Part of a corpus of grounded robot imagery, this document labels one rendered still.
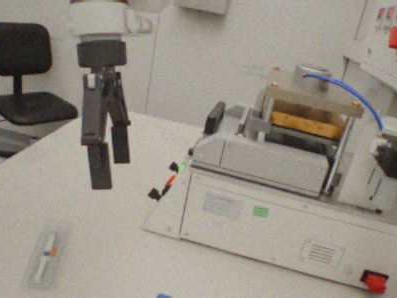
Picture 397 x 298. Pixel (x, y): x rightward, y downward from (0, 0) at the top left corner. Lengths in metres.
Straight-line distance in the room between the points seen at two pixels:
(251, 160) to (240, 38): 1.63
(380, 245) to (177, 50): 1.82
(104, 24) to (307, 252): 0.56
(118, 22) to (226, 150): 0.30
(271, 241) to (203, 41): 1.70
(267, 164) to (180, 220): 0.22
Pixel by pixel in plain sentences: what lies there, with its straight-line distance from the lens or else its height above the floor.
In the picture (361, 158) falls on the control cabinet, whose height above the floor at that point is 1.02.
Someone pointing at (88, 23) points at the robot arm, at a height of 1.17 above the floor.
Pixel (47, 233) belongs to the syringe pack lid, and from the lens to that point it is 0.74.
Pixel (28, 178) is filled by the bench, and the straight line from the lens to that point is 0.96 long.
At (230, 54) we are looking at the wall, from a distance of 2.24.
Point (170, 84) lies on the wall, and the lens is 2.33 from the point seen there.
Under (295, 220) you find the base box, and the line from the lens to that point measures 0.71.
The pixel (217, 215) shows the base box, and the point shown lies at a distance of 0.72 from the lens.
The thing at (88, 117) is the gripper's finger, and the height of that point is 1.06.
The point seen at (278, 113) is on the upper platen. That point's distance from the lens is 0.69.
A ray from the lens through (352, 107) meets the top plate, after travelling 0.67.
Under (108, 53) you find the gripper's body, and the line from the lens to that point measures 0.53.
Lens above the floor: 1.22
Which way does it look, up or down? 22 degrees down
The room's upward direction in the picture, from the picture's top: 11 degrees clockwise
